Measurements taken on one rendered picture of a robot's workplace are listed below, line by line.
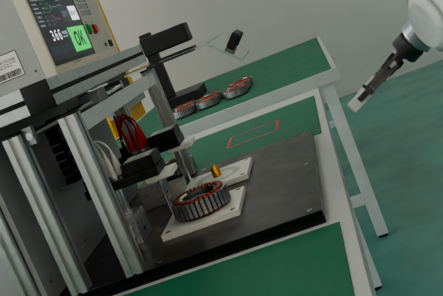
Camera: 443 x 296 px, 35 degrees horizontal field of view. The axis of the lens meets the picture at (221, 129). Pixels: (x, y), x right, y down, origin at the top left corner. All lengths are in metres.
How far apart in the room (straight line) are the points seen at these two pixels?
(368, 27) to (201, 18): 1.54
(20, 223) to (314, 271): 0.51
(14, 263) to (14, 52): 0.36
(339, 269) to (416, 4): 0.49
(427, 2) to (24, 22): 0.67
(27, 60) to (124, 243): 0.36
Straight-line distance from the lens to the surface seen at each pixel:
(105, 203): 1.15
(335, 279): 0.91
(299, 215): 1.12
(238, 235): 1.14
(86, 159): 1.14
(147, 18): 6.72
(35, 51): 1.25
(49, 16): 1.33
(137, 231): 1.32
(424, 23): 1.22
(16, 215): 1.21
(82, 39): 1.45
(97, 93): 1.48
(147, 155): 1.29
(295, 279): 0.95
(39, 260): 1.23
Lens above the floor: 1.10
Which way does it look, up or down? 8 degrees down
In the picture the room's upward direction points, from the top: 22 degrees counter-clockwise
